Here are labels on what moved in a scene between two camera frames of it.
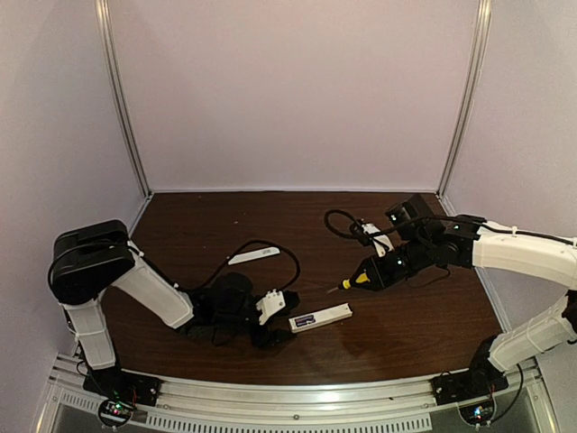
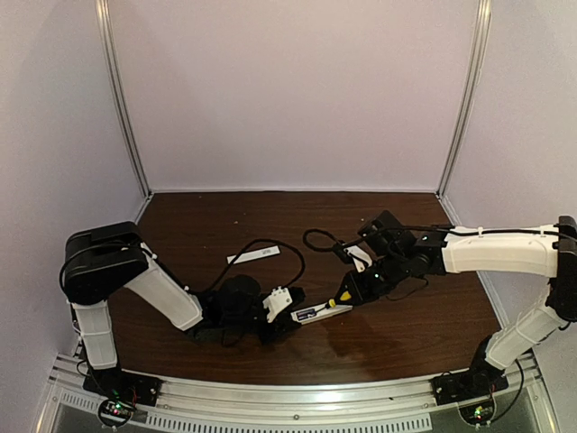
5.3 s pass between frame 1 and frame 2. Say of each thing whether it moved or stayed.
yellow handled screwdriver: moved
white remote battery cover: stayed
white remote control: moved
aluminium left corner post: stayed
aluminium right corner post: stayed
